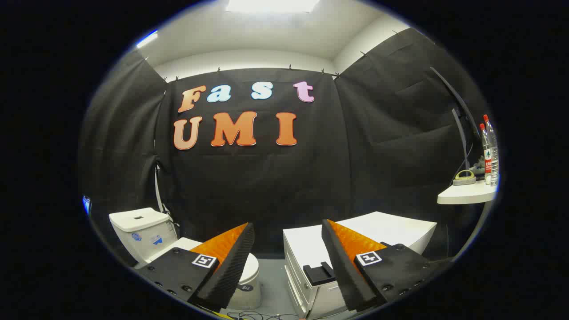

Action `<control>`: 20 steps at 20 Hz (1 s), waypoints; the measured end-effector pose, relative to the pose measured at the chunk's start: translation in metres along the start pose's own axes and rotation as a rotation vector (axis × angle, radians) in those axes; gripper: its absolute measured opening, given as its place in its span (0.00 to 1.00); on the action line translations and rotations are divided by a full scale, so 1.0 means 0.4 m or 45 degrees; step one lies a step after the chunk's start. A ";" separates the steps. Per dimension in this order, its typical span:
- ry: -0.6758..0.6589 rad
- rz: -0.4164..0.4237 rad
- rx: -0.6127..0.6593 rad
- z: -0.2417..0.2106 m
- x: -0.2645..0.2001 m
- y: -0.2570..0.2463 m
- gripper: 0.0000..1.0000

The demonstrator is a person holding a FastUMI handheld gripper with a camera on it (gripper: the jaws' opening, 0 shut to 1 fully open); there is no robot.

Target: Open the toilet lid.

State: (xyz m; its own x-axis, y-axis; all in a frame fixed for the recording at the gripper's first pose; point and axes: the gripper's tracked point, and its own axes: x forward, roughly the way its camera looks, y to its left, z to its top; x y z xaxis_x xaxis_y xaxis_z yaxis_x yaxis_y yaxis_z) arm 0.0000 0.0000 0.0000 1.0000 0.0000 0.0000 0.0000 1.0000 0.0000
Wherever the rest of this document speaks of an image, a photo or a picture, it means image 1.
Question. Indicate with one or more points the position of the small ceiling light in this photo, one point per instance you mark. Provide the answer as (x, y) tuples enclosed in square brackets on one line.
[(146, 39)]

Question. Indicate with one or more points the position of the black plastic holder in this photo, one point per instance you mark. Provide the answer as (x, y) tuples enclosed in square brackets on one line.
[(318, 274)]

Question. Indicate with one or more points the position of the black backdrop cloth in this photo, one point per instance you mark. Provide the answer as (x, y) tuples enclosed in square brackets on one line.
[(275, 186)]

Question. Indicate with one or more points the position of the white desk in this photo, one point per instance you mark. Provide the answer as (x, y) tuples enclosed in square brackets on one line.
[(466, 193)]

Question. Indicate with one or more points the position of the clear water bottle red cap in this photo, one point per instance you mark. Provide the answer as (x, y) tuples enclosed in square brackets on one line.
[(486, 155), (494, 151)]

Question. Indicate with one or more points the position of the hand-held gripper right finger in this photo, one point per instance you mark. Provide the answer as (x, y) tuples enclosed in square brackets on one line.
[(344, 271)]

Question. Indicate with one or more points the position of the grey tape roll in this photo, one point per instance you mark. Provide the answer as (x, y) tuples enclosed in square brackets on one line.
[(464, 179)]

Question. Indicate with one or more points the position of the white drawer cabinet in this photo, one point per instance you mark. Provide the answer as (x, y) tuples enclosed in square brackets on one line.
[(400, 229)]

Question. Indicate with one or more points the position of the white toilet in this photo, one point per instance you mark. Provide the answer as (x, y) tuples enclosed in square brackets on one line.
[(138, 233)]

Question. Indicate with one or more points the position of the ceiling light panel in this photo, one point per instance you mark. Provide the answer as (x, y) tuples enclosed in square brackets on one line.
[(271, 5)]

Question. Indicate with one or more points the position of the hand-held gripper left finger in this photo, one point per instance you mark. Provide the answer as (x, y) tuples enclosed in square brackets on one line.
[(231, 271)]

